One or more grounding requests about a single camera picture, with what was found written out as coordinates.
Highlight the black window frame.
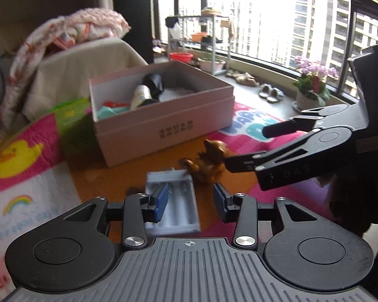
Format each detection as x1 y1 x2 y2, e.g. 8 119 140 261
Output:
151 0 378 107

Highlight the purple potted orchid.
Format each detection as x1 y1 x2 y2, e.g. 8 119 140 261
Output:
292 55 339 112

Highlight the beige sofa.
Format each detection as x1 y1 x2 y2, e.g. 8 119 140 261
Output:
0 0 148 139

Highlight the beige hanging cloth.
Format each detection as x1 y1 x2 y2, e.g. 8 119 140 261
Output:
220 19 236 40

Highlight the teal plastic item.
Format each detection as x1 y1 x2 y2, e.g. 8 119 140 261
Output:
96 105 129 121

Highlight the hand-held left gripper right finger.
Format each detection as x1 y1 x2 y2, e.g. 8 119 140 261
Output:
213 182 326 249

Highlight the black cylinder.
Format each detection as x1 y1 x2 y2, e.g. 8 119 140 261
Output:
143 73 165 99

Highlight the dark curtain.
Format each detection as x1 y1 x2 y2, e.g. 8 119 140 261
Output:
113 0 155 65

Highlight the black and white bag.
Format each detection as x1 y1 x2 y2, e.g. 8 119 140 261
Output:
165 17 181 38

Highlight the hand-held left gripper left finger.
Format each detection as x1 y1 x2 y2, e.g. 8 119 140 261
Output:
61 182 170 250

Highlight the colourful play mat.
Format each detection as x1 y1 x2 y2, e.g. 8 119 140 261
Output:
0 97 343 290

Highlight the potted green plant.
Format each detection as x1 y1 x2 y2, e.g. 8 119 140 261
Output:
198 52 226 72

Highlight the beige shoe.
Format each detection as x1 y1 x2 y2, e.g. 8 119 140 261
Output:
236 75 260 88
226 71 249 81

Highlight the pink patterned blanket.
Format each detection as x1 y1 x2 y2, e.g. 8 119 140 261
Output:
0 8 131 126

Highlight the pink cardboard box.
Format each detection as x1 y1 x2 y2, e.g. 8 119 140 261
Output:
89 61 235 168

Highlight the white battery holder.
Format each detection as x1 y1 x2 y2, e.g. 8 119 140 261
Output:
144 169 202 236

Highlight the red plastic basin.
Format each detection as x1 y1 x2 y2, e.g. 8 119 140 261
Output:
169 52 194 64

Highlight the metal shelf rack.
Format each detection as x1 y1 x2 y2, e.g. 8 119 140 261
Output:
167 15 232 70

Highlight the brown toy figurine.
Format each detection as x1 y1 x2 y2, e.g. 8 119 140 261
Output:
180 138 236 183

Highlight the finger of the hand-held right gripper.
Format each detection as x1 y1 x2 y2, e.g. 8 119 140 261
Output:
262 104 362 139
224 126 357 173

